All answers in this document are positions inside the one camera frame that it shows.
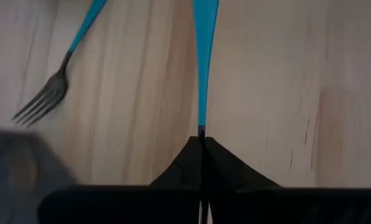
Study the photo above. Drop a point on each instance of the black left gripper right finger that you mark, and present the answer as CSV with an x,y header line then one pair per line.
x,y
222,168

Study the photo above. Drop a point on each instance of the grey translucent bin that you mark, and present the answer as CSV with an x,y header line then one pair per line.
x,y
14,174

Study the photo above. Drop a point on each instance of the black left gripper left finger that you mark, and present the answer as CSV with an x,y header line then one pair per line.
x,y
188,168

